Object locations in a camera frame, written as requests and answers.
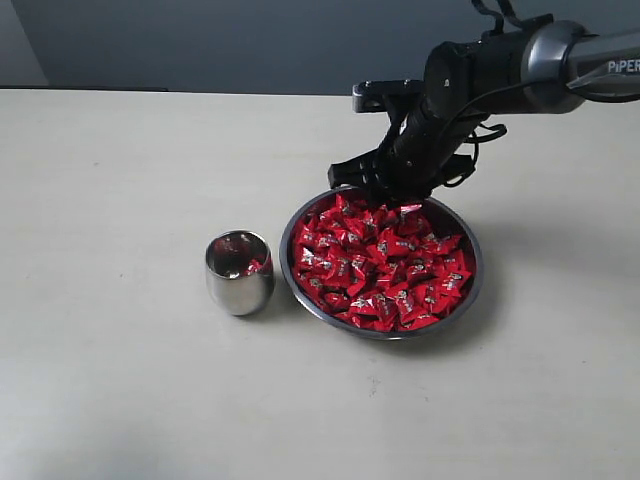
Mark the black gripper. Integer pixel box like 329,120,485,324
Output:
327,107,475,209

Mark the red candy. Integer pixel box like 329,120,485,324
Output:
349,292,399,332
374,230,416,260
218,234,265,278
436,270,474,297
396,203,423,217
294,247,332,275

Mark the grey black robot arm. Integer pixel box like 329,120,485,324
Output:
328,17,639,203

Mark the metal bowl of red candies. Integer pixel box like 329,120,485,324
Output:
279,187,484,341

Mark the stainless steel cup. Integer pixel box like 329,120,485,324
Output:
204,230,275,316

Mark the red wrapped candy front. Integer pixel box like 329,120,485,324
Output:
349,292,399,332

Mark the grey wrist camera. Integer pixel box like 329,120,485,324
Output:
351,79,424,114

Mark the black cable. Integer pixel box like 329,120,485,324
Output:
439,0,576,189

